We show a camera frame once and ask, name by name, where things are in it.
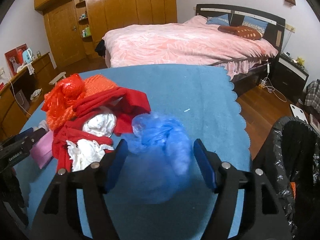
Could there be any white charger cable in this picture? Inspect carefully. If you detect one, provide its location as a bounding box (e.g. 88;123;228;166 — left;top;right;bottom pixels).
258;62;288;103

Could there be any left blue pillow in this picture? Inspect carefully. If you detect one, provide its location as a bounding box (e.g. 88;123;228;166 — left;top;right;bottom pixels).
206;14;229;26

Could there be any brown dotted pillow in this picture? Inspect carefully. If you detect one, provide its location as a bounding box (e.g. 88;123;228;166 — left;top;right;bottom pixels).
217;25;263;40

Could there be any yellow plush toy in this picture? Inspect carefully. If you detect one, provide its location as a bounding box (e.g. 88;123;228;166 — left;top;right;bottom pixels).
296;57;305;67

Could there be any red plastic bag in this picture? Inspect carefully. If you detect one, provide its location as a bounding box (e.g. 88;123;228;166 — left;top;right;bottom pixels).
41;74;85;115

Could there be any white bathroom scale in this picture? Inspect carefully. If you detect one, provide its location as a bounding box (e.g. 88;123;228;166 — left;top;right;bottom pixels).
290;104;308;124

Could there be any wooden sideboard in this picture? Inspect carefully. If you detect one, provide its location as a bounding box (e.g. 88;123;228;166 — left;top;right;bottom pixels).
0;53;57;141

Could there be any pink packet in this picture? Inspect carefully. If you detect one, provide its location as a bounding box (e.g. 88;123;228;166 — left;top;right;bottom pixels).
30;130;53;169

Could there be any blue pillow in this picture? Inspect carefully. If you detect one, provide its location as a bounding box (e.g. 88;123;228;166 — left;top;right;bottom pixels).
242;16;268;34
206;14;229;26

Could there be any blue table cloth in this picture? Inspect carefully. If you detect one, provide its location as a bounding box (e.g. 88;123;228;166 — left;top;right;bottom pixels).
13;64;252;240

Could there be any bed with pink cover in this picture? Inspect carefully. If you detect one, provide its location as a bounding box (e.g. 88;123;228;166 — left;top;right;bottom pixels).
103;15;278;78

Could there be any dark bed headboard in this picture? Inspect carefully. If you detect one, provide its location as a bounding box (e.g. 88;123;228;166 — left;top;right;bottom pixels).
194;4;285;53

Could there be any red cloth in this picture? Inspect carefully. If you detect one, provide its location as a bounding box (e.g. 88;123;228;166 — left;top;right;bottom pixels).
52;87;151;172

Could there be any red picture frame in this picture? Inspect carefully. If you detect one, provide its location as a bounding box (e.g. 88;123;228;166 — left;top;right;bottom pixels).
4;44;28;76

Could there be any plaid cloth pile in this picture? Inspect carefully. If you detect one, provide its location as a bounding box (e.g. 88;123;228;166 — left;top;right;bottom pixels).
304;79;320;113

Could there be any blue plastic bag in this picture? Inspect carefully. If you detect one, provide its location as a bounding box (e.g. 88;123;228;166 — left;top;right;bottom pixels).
121;112;193;204

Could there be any white tissue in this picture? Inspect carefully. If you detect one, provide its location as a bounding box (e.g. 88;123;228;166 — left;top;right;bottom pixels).
66;139;114;172

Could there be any black trash bin with bag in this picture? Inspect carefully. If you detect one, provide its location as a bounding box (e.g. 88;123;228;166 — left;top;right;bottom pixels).
253;116;319;239

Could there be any small wooden stool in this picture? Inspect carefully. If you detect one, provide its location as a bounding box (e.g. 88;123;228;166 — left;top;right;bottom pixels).
49;72;66;85

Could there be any right blue pillow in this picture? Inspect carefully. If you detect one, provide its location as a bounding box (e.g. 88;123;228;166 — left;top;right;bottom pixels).
242;16;268;34

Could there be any wooden wardrobe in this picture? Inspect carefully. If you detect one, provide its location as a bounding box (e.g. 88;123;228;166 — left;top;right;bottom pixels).
34;0;177;68

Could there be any pink white book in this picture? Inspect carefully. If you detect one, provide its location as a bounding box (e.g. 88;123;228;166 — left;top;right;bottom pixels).
309;114;320;134

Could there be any black white nightstand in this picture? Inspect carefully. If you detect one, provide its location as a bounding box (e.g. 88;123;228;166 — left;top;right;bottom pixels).
271;54;309;104

